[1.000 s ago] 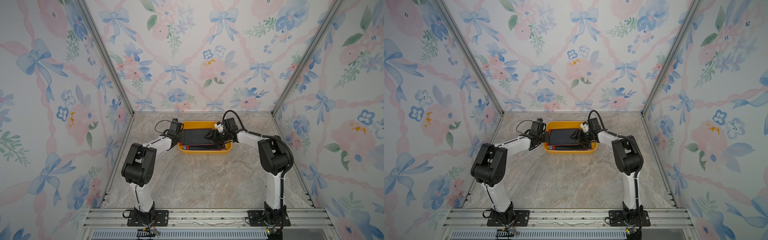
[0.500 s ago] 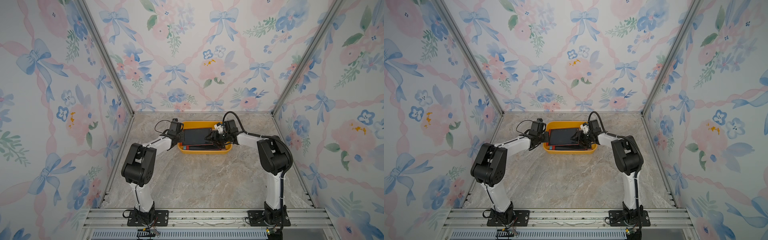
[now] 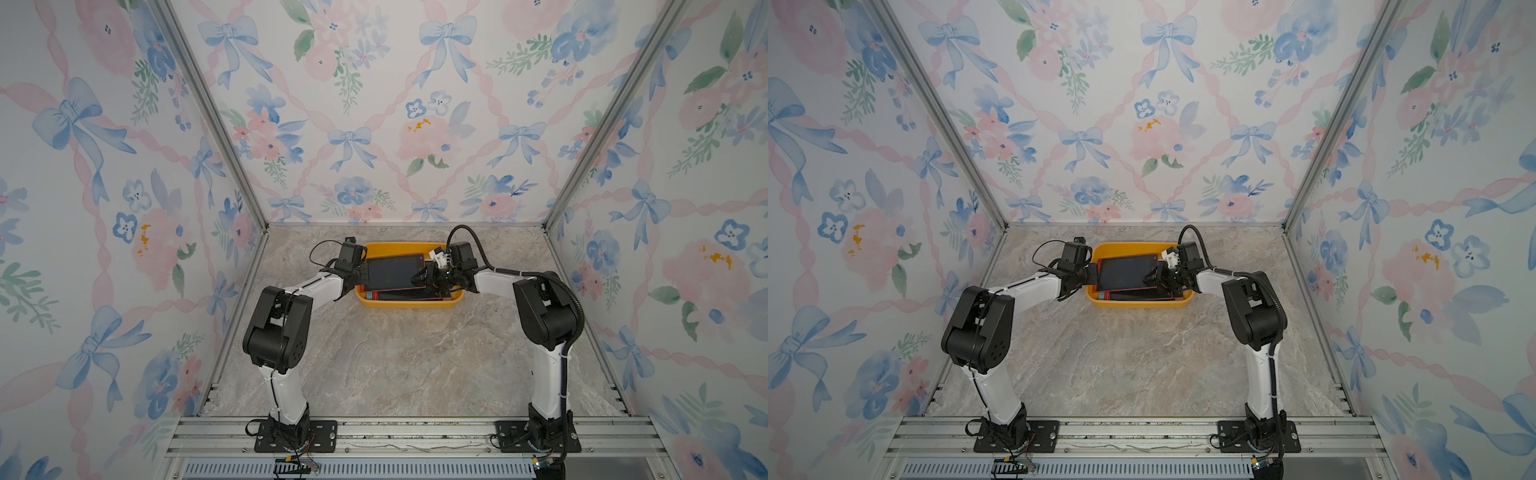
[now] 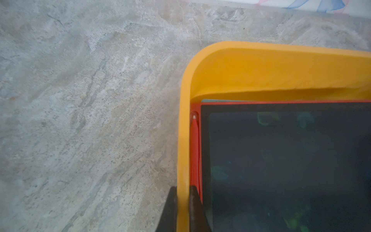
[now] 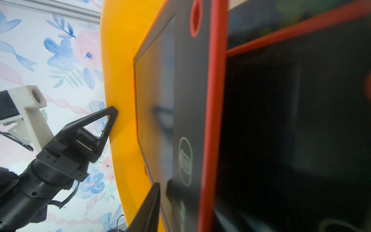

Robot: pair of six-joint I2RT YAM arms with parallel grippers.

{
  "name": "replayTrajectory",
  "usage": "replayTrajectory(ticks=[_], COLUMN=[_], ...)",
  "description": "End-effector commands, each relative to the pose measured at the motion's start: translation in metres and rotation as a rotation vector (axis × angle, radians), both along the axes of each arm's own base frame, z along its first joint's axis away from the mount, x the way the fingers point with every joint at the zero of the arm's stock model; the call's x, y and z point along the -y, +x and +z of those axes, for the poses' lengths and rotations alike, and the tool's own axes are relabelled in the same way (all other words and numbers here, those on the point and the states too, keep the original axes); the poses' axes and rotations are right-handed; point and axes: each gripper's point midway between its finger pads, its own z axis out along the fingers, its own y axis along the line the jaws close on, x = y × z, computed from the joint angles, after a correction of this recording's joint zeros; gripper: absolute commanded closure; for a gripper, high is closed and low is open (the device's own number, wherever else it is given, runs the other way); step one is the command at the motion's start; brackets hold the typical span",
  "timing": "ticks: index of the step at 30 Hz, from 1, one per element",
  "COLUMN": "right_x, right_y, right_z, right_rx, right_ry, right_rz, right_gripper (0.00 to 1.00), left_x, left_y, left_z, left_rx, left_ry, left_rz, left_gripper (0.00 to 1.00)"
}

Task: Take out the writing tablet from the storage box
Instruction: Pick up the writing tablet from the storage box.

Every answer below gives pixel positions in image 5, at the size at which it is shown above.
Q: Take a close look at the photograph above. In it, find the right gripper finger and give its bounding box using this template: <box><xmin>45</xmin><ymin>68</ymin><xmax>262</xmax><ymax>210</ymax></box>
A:
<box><xmin>127</xmin><ymin>183</ymin><xmax>160</xmax><ymax>232</ymax></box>

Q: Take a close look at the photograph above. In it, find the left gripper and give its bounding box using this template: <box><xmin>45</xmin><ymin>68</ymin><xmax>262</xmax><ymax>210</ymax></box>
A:
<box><xmin>31</xmin><ymin>106</ymin><xmax>118</xmax><ymax>183</ymax></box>

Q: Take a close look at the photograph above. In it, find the red writing tablet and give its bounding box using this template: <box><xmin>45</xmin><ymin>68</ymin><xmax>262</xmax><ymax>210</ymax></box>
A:
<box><xmin>133</xmin><ymin>1</ymin><xmax>229</xmax><ymax>232</ymax></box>
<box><xmin>214</xmin><ymin>1</ymin><xmax>371</xmax><ymax>232</ymax></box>

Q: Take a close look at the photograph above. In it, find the yellow plastic storage box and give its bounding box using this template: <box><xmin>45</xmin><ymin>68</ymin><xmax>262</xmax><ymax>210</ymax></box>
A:
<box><xmin>100</xmin><ymin>1</ymin><xmax>166</xmax><ymax>225</ymax></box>

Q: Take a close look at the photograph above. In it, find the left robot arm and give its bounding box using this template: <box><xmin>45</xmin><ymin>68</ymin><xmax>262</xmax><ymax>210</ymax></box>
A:
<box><xmin>1</xmin><ymin>106</ymin><xmax>118</xmax><ymax>232</ymax></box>

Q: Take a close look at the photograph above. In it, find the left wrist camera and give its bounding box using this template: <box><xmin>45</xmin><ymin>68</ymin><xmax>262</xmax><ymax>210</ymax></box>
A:
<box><xmin>1</xmin><ymin>86</ymin><xmax>54</xmax><ymax>152</ymax></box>

